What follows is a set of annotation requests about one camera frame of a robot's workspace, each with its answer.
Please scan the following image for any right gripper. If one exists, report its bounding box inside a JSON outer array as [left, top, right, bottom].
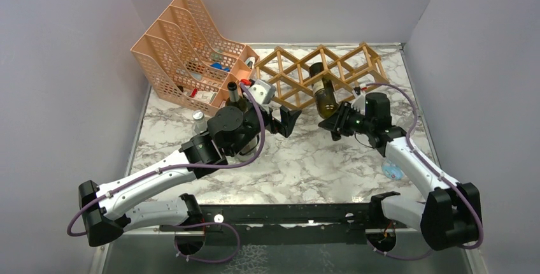
[[318, 101, 374, 136]]

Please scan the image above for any green wine bottle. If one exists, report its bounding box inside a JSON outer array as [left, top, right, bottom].
[[225, 82, 248, 112], [312, 75, 339, 119]]

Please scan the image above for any wooden wine rack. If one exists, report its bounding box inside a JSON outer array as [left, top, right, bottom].
[[254, 43, 389, 110]]

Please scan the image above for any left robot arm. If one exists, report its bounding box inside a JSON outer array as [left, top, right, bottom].
[[67, 103, 301, 247]]

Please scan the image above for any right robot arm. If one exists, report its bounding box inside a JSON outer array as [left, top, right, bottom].
[[319, 92, 483, 251]]

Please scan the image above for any clear bottle blue label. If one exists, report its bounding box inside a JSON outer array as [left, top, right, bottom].
[[381, 159, 404, 180]]

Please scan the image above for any clear bottle silver cap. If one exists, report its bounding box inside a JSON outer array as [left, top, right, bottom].
[[192, 110, 207, 135]]

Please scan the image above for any blue item in organizer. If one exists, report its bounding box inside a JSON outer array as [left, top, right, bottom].
[[210, 62, 231, 72]]

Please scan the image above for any pink plastic file organizer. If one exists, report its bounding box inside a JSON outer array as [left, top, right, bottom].
[[131, 0, 259, 116]]

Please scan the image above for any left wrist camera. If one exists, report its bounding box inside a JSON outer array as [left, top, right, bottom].
[[248, 79, 276, 105]]

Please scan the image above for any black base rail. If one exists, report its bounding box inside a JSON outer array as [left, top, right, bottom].
[[159, 203, 391, 245]]

